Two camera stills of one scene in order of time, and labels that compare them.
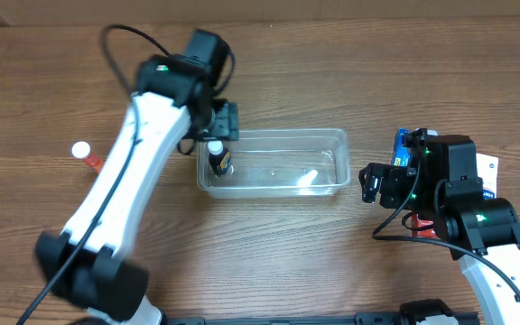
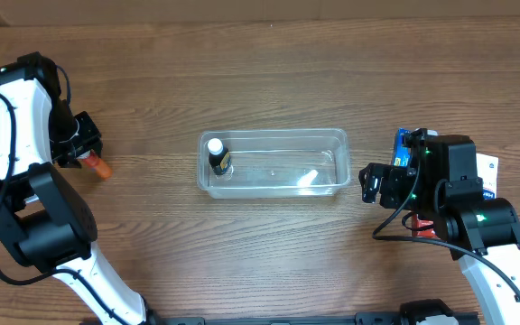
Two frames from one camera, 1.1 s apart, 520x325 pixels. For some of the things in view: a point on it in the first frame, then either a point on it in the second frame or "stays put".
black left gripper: (227, 121) to (82, 147)
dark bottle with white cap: (219, 158) stays put
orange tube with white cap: (82, 150) stays put
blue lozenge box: (402, 155) stays put
